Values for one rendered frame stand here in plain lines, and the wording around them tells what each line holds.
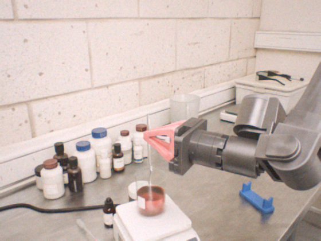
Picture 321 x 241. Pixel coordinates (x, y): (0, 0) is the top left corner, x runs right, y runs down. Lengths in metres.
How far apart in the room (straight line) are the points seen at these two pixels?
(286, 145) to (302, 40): 1.46
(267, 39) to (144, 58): 0.93
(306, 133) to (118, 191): 0.57
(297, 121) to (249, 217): 0.40
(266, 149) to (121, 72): 0.79
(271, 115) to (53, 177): 0.57
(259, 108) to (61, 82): 0.66
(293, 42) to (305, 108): 1.42
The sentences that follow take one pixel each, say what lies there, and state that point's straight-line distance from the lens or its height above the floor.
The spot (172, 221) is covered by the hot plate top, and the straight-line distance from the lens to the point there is 0.60.
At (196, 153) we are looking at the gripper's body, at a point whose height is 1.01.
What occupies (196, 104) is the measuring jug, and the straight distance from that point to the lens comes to 1.17.
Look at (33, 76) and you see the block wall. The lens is 0.93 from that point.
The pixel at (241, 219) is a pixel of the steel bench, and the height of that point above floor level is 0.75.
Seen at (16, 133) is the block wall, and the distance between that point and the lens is 0.95.
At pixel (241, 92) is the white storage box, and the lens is 1.62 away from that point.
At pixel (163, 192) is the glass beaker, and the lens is 0.58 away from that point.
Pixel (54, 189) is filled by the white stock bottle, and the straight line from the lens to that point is 0.84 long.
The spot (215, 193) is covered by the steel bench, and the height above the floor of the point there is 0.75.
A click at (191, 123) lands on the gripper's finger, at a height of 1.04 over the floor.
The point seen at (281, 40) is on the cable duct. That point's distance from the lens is 1.87.
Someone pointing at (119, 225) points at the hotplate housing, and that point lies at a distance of 0.63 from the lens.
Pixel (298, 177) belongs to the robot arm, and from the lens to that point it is 0.42.
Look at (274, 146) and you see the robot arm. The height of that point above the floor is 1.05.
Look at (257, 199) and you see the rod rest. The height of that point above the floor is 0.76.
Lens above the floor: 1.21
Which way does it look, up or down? 20 degrees down
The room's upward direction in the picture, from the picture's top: straight up
